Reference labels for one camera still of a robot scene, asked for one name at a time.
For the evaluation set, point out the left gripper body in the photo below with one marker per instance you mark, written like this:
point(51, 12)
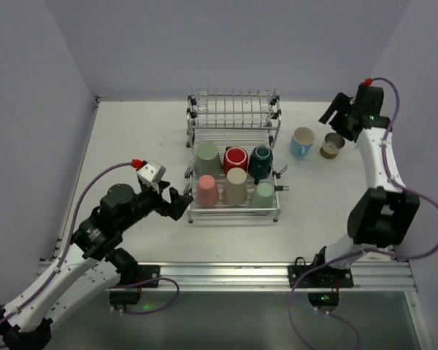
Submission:
point(164, 205)

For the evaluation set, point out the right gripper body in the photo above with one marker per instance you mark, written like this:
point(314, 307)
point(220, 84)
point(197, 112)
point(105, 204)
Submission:
point(340, 114)

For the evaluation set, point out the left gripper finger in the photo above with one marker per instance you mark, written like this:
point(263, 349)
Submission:
point(162, 185)
point(178, 204)

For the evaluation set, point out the cream and brown cup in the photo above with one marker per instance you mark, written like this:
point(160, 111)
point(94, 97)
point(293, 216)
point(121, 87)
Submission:
point(331, 145)

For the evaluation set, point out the pink tumbler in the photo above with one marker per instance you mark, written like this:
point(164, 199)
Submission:
point(207, 193)

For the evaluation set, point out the light blue mug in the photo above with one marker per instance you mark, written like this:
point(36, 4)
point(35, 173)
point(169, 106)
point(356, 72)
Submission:
point(301, 142)

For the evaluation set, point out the beige tumbler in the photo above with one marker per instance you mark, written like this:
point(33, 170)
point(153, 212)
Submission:
point(235, 188)

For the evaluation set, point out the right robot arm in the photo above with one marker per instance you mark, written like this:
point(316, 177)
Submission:
point(383, 215)

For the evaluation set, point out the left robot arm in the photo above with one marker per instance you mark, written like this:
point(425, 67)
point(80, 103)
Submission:
point(27, 321)

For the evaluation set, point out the sage green mug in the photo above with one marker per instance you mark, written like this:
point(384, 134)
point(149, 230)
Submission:
point(207, 160)

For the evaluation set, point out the red mug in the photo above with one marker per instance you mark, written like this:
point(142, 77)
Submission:
point(235, 157)

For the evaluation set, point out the light green tumbler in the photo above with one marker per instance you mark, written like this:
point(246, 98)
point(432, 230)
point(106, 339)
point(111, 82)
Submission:
point(263, 196)

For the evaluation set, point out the dark green mug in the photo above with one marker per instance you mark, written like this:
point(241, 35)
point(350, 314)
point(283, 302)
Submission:
point(260, 163)

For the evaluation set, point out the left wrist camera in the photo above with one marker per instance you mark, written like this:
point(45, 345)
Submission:
point(150, 175)

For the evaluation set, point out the silver wire dish rack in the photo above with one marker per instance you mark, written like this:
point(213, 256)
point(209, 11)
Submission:
point(231, 136)

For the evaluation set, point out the aluminium mounting rail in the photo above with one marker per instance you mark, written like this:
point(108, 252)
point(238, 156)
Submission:
point(222, 275)

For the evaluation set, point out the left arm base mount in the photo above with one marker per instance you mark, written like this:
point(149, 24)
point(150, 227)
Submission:
point(128, 291)

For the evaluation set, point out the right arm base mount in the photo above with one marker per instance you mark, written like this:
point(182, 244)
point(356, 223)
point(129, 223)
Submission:
point(328, 280)

